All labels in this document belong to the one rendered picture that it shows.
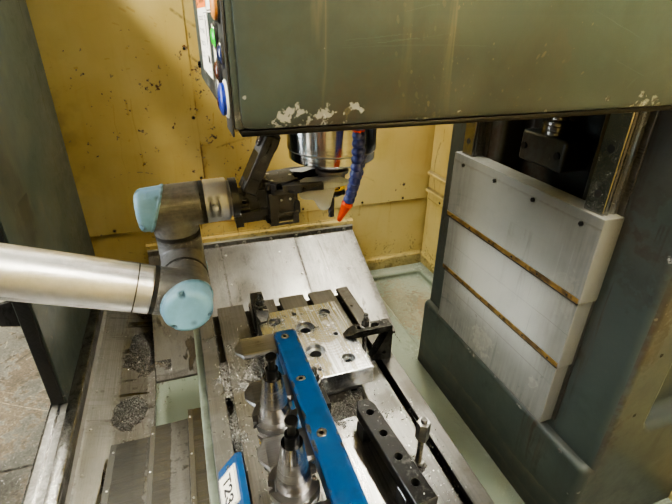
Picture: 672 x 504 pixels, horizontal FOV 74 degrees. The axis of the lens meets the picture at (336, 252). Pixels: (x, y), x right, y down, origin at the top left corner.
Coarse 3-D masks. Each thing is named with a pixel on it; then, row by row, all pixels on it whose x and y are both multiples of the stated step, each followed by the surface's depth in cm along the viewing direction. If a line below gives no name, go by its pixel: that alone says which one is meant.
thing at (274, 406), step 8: (264, 376) 60; (280, 376) 60; (264, 384) 59; (272, 384) 59; (280, 384) 59; (264, 392) 60; (272, 392) 59; (280, 392) 60; (264, 400) 60; (272, 400) 60; (280, 400) 60; (264, 408) 60; (272, 408) 60; (280, 408) 60; (288, 408) 62; (264, 416) 61; (272, 416) 60; (280, 416) 61; (272, 424) 61
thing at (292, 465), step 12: (300, 444) 50; (288, 456) 50; (300, 456) 50; (288, 468) 50; (300, 468) 51; (276, 480) 52; (288, 480) 51; (300, 480) 51; (288, 492) 51; (300, 492) 52
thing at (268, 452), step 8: (304, 432) 61; (264, 440) 60; (272, 440) 60; (280, 440) 60; (304, 440) 60; (264, 448) 59; (272, 448) 59; (264, 456) 58; (272, 456) 58; (312, 456) 58; (264, 464) 57; (272, 464) 56
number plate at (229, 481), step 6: (234, 468) 85; (228, 474) 85; (234, 474) 84; (222, 480) 86; (228, 480) 84; (234, 480) 83; (222, 486) 85; (228, 486) 83; (234, 486) 82; (222, 492) 84; (228, 492) 83; (234, 492) 81; (222, 498) 83; (228, 498) 82; (234, 498) 80; (240, 498) 80
